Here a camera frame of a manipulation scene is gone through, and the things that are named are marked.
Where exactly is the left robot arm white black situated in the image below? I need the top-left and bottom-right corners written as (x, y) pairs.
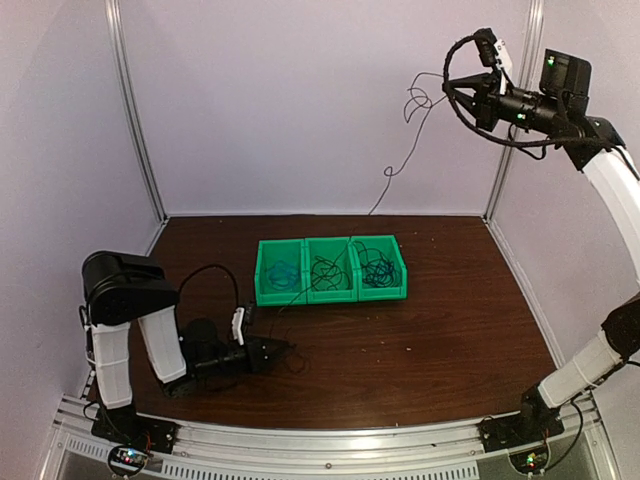
top-left (80, 251), bottom-right (294, 444)

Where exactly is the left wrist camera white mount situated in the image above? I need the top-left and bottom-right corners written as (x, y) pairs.
top-left (231, 302), bottom-right (255, 346)

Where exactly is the green bin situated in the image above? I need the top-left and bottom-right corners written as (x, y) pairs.
top-left (351, 235), bottom-right (408, 302)
top-left (305, 237), bottom-right (358, 305)
top-left (254, 239), bottom-right (308, 307)

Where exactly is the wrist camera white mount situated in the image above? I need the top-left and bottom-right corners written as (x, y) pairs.
top-left (231, 302), bottom-right (255, 346)
top-left (474, 28), bottom-right (513, 95)

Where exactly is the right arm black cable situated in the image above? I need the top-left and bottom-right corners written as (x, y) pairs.
top-left (442, 34), bottom-right (616, 151)

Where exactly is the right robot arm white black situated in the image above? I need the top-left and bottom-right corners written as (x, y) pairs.
top-left (442, 39), bottom-right (639, 442)

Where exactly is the light blue wire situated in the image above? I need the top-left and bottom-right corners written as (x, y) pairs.
top-left (264, 258), bottom-right (301, 294)

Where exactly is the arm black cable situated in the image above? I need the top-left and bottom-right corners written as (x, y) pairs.
top-left (442, 34), bottom-right (616, 151)
top-left (79, 264), bottom-right (240, 391)

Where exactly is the right circuit board with LEDs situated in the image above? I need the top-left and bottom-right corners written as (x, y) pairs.
top-left (509, 447), bottom-right (550, 475)

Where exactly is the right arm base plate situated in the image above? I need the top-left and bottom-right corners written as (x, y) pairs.
top-left (477, 414), bottom-right (565, 453)

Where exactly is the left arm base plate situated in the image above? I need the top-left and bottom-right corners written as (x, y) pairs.
top-left (91, 408), bottom-right (179, 454)

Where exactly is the aluminium frame post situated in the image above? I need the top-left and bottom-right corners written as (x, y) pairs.
top-left (104, 0), bottom-right (168, 223)
top-left (484, 0), bottom-right (545, 224)

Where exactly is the right aluminium frame post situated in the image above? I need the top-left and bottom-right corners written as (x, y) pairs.
top-left (484, 0), bottom-right (545, 224)

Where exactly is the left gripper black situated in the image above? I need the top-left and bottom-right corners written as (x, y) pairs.
top-left (193, 335), bottom-right (289, 379)

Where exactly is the left circuit board with LEDs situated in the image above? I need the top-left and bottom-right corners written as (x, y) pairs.
top-left (107, 445), bottom-right (150, 475)

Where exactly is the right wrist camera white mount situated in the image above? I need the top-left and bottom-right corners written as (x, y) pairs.
top-left (474, 28), bottom-right (513, 95)

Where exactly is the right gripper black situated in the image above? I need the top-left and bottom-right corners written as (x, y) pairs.
top-left (444, 68), bottom-right (565, 133)

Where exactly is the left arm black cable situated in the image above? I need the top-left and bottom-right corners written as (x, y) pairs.
top-left (79, 264), bottom-right (240, 391)

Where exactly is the front aluminium rail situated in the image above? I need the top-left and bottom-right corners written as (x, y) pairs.
top-left (35, 396), bottom-right (621, 479)

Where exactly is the left aluminium frame post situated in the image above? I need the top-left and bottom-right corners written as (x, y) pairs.
top-left (104, 0), bottom-right (168, 223)

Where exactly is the circuit board with leds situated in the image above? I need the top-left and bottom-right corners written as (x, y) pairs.
top-left (509, 447), bottom-right (550, 475)
top-left (107, 445), bottom-right (150, 475)

